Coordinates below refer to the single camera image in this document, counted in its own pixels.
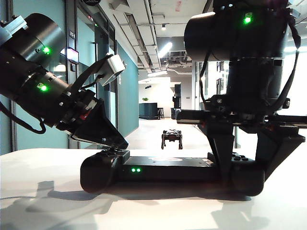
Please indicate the round black ceiling dome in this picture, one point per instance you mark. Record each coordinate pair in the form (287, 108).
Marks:
(91, 1)

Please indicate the wooden bar stool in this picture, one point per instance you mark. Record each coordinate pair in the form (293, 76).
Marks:
(160, 112)

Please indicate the black quadruped robot dog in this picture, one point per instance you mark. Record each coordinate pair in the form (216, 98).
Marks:
(172, 136)

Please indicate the black door access reader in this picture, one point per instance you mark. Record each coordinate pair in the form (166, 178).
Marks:
(73, 67)

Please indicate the white paper wall sign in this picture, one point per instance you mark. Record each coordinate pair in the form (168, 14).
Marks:
(120, 82)

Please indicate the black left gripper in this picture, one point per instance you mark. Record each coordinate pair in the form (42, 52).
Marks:
(76, 110)

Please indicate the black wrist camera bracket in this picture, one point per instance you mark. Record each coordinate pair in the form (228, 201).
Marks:
(88, 72)

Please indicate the green potted plant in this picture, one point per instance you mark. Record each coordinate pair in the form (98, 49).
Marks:
(145, 99)

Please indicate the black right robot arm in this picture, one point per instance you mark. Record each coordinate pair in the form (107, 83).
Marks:
(251, 48)

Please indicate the ceiling track spotlight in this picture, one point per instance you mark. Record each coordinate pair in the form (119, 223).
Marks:
(163, 27)

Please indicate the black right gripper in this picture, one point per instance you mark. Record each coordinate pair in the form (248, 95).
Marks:
(239, 119)

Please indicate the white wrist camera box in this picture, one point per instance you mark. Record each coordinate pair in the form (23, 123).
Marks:
(112, 68)

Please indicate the white room number sign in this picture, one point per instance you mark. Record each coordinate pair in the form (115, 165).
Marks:
(72, 35)

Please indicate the lit door display panel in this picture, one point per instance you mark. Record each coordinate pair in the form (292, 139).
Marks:
(74, 55)

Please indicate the bright linear ceiling light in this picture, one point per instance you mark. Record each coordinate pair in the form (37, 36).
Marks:
(157, 73)
(165, 49)

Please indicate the black remote control with joysticks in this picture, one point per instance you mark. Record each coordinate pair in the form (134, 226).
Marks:
(168, 172)

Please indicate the dark counter with white top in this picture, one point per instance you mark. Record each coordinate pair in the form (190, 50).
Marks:
(147, 111)

